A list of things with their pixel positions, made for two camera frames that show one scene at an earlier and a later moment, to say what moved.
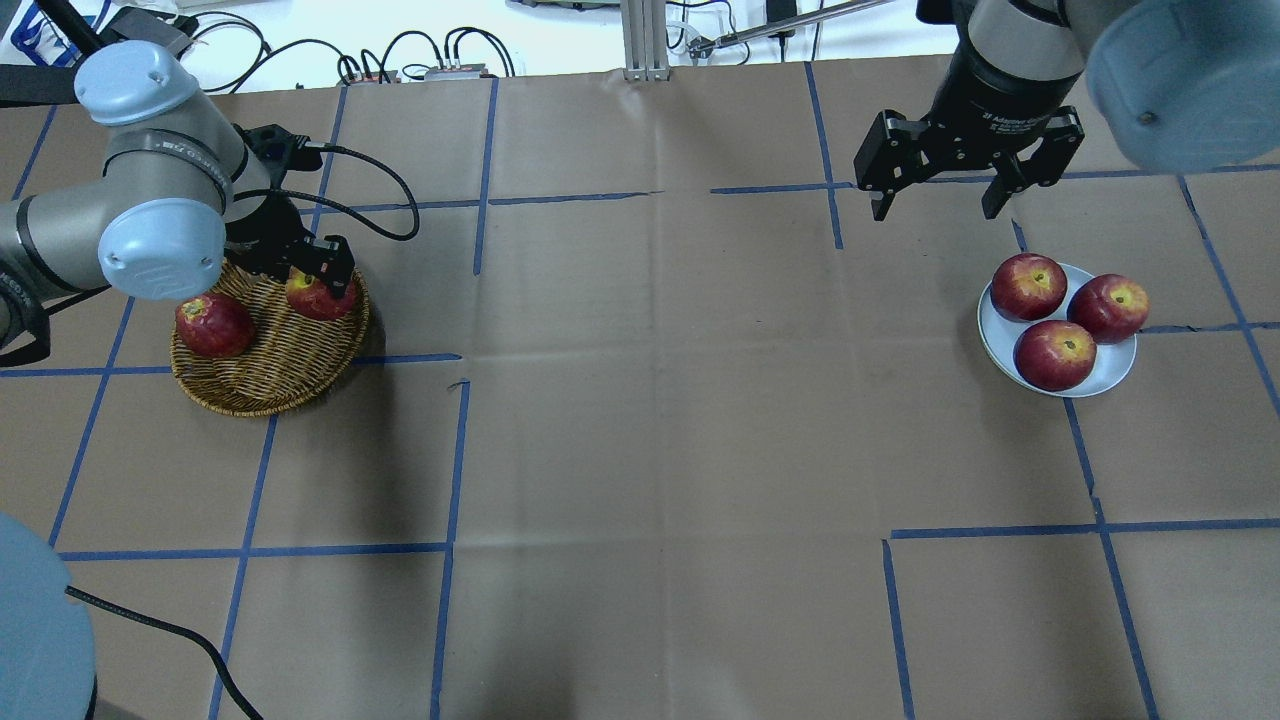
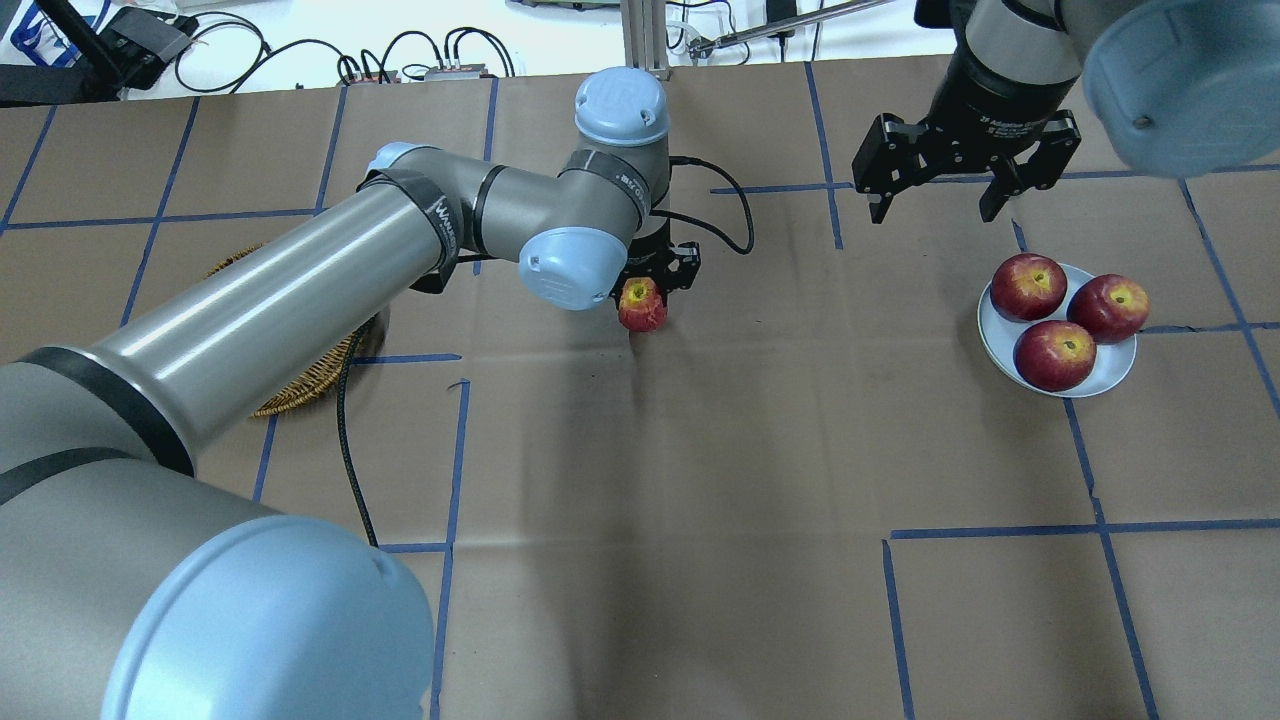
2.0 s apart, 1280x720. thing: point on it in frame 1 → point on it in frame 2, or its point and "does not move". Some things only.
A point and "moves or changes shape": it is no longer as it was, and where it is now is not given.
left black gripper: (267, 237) → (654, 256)
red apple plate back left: (1028, 286) does not move
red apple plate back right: (1109, 308) does not move
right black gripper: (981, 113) does not move
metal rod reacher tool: (701, 46) does not move
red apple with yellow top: (313, 299) moves or changes shape
